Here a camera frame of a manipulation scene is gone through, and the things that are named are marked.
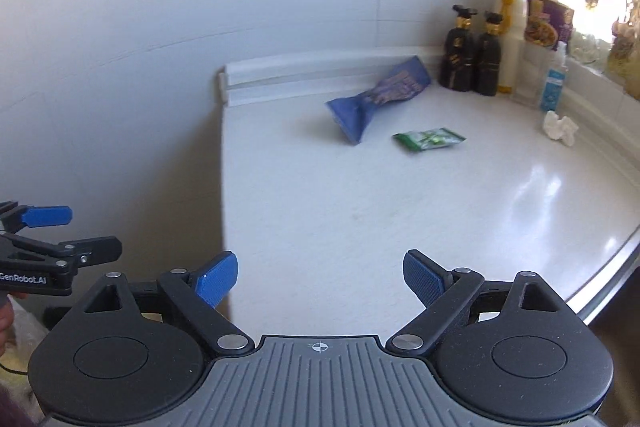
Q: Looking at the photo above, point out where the blue snack bag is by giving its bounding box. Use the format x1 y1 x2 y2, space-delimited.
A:
326 56 432 145

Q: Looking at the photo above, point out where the small blue label spray bottle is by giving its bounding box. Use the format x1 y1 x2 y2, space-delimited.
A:
539 41 567 113

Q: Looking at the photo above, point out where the purple food box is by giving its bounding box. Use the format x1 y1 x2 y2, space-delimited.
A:
525 0 575 51

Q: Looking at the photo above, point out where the right black sauce bottle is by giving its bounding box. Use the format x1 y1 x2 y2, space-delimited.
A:
472 12 502 96

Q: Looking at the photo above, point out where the yellow cap white bottle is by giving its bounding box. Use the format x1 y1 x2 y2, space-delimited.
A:
498 0 527 94

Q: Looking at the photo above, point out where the crumpled white tissue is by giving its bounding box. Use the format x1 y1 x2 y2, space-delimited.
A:
542 110 579 147

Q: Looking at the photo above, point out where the green candy wrapper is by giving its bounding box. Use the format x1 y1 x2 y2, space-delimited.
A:
393 128 466 153

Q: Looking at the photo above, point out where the sprouting garlic cluster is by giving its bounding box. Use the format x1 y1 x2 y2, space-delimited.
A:
608 0 639 75

